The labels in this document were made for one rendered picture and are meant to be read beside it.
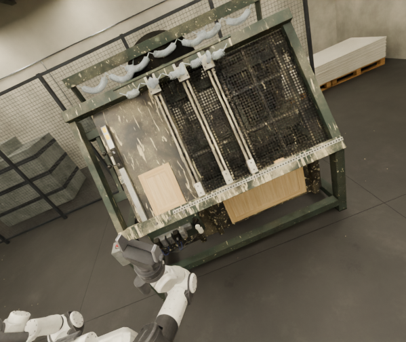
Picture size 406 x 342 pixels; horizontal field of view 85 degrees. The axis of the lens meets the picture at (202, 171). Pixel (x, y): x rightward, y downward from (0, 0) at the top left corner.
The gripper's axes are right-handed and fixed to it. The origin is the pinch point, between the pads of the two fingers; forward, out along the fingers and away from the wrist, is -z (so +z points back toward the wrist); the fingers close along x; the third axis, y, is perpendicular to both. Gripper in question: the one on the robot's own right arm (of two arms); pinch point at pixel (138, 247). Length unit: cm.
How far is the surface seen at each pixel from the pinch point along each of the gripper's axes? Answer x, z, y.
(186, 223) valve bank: 25, 124, 71
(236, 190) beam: -14, 102, 104
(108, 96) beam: 110, 38, 129
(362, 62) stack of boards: -202, 152, 552
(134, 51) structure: 114, 24, 190
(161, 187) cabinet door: 53, 102, 89
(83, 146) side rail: 128, 72, 94
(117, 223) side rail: 85, 121, 52
